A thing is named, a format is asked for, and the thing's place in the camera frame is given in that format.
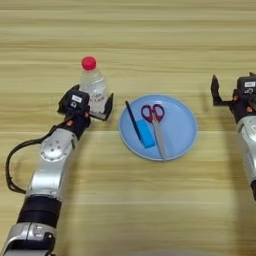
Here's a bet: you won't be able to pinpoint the clear bottle with red cap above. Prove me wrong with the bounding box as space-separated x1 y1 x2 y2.
78 55 108 114

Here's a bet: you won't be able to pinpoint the red handled scissors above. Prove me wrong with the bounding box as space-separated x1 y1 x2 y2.
140 103 168 162

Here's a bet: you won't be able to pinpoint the light blue round plate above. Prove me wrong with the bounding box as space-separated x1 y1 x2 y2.
118 94 199 162

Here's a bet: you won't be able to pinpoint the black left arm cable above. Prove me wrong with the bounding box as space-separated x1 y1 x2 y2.
4 124 68 194

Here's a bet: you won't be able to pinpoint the blue rectangular eraser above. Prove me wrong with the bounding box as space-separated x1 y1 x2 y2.
136 119 156 149

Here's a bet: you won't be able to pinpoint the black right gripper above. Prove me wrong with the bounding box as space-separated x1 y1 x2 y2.
210 71 256 124

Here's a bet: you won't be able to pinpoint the black pen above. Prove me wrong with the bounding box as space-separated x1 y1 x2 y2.
125 100 143 141

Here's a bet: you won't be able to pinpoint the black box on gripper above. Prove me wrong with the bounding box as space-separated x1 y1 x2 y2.
59 88 90 113
236 75 256 97

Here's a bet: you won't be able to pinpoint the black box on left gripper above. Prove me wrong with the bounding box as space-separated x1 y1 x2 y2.
59 88 90 113

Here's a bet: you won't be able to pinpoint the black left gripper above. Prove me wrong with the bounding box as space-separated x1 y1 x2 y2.
58 84 115 139

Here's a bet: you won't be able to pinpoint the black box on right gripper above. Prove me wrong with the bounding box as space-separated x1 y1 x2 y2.
236 75 256 97

